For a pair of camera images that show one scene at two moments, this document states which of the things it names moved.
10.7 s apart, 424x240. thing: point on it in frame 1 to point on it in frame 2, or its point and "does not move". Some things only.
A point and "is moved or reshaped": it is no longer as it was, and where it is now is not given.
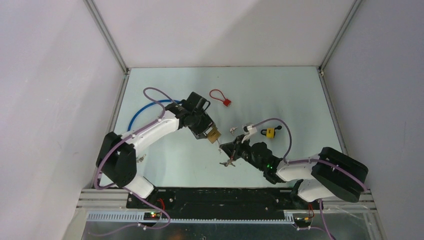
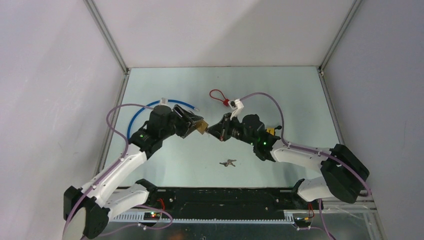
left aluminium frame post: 102,27 does not move
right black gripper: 234,147 to 220,130
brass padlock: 213,135 is moved or reshaped
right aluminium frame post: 354,9 does not move
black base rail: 221,200 does not move
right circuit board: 305,221 does not move
